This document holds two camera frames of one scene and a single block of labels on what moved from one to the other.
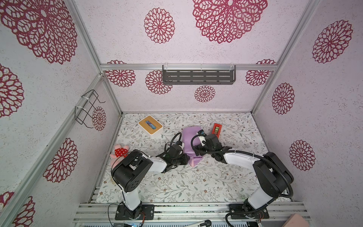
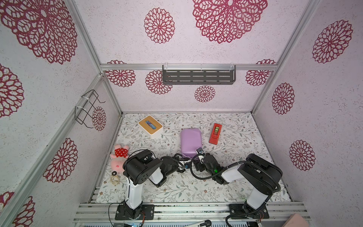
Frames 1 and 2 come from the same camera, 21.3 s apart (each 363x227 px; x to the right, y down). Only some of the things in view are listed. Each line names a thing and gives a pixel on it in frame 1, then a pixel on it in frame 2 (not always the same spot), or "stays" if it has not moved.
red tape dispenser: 216,129 stays
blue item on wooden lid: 152,126 stays
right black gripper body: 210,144 to 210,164
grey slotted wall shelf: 196,74 stays
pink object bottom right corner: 295,220 stays
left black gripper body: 182,160 to 176,168
